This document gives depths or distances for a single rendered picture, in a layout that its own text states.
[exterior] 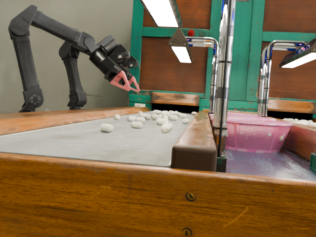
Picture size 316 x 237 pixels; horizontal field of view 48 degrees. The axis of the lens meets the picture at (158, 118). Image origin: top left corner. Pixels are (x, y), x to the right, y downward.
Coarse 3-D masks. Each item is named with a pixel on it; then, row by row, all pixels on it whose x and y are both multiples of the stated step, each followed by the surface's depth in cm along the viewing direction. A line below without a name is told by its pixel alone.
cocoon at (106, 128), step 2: (102, 124) 77; (104, 124) 77; (106, 124) 77; (108, 124) 77; (110, 124) 77; (100, 126) 77; (102, 126) 77; (104, 126) 77; (106, 126) 76; (108, 126) 76; (110, 126) 76; (112, 126) 77; (100, 128) 77; (102, 128) 77; (104, 128) 76; (106, 128) 76; (108, 128) 76; (110, 128) 76; (112, 128) 77; (102, 130) 77; (104, 130) 77; (106, 130) 76; (108, 130) 76; (110, 130) 76; (112, 130) 77; (106, 132) 77; (108, 132) 77; (110, 132) 77
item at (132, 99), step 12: (132, 96) 227; (144, 96) 226; (156, 108) 241; (168, 108) 240; (180, 108) 239; (192, 108) 238; (204, 108) 222; (228, 108) 220; (240, 108) 218; (252, 108) 218; (312, 120) 213
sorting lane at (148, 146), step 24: (96, 120) 111; (120, 120) 118; (168, 120) 136; (0, 144) 51; (24, 144) 52; (48, 144) 54; (72, 144) 56; (96, 144) 57; (120, 144) 59; (144, 144) 61; (168, 144) 63
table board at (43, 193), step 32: (0, 160) 43; (32, 160) 43; (64, 160) 43; (0, 192) 43; (32, 192) 43; (64, 192) 42; (96, 192) 42; (128, 192) 41; (160, 192) 41; (192, 192) 40; (224, 192) 40; (256, 192) 39; (288, 192) 39; (0, 224) 44; (32, 224) 43; (64, 224) 43; (96, 224) 42; (128, 224) 42; (160, 224) 41; (192, 224) 41; (224, 224) 40; (256, 224) 40; (288, 224) 39
